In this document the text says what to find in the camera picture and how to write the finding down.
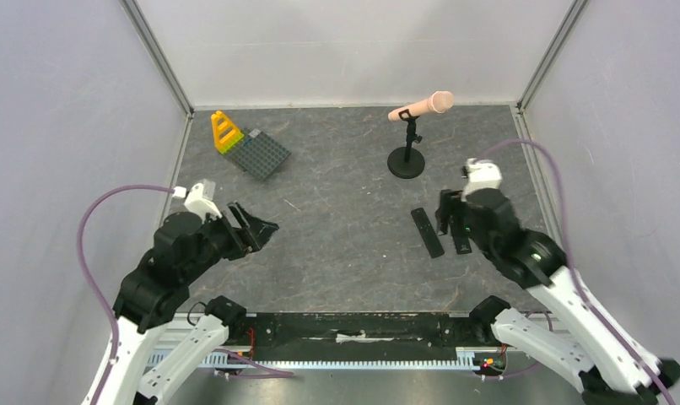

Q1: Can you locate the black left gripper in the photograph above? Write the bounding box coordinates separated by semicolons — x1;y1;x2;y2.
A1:
183;198;280;281

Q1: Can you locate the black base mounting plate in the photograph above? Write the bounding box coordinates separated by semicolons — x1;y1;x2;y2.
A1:
223;312;501;362

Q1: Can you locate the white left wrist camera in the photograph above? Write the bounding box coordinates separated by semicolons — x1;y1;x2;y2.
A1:
172;179;223;221

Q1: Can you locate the black remote with buttons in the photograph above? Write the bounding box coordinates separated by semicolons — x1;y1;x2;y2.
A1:
450;223;472;255

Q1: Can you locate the pink microphone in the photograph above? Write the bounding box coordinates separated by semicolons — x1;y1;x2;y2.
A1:
387;90;455;122

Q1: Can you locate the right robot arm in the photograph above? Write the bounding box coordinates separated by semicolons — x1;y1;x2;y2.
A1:
435;188;680;404

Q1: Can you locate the grey studded baseplate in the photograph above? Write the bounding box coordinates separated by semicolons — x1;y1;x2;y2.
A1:
223;128;291;181

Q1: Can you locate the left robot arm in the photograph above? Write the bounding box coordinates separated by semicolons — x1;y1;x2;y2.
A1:
84;202;278;404

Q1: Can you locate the black microphone stand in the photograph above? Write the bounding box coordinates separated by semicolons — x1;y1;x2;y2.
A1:
387;108;425;179

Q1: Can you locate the yellow toy ladder block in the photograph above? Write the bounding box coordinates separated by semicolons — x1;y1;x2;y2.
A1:
210;111;245;154

